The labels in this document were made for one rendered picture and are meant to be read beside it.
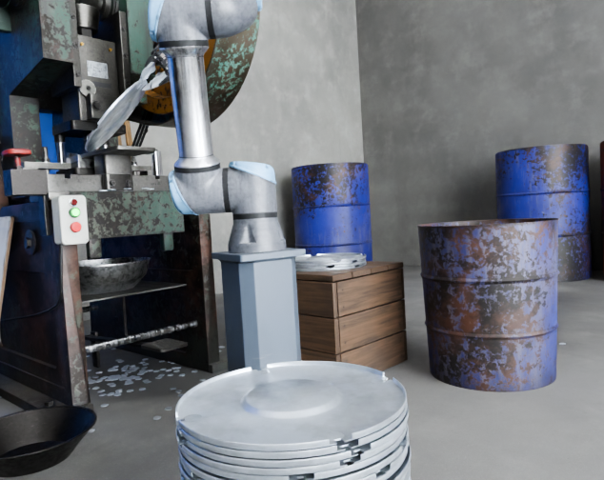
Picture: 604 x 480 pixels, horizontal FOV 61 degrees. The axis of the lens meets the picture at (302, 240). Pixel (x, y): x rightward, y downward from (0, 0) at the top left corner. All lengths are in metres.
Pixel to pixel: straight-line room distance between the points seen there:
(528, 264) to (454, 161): 3.12
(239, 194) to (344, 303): 0.51
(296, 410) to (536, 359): 1.11
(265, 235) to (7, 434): 0.82
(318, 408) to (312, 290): 0.99
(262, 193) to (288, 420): 0.78
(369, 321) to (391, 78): 3.59
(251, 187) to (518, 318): 0.83
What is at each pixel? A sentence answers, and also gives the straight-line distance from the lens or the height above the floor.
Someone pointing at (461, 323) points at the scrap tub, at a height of 0.20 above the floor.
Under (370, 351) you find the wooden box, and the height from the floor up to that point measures 0.08.
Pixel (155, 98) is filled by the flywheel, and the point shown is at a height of 1.04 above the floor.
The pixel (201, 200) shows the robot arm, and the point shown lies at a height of 0.59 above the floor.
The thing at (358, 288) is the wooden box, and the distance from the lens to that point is 1.65.
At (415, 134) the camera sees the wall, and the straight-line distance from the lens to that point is 4.83.
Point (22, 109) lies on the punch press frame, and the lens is 2.11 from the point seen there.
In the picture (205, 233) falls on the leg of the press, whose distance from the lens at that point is 1.84.
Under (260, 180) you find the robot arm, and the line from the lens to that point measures 1.31.
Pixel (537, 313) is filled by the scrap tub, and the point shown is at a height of 0.22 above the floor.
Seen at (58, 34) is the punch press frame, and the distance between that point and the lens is 1.89.
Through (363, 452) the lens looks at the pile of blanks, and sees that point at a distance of 0.59.
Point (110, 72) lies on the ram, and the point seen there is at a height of 1.06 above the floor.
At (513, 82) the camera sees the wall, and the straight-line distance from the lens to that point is 4.52.
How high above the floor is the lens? 0.54
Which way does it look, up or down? 3 degrees down
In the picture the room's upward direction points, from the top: 3 degrees counter-clockwise
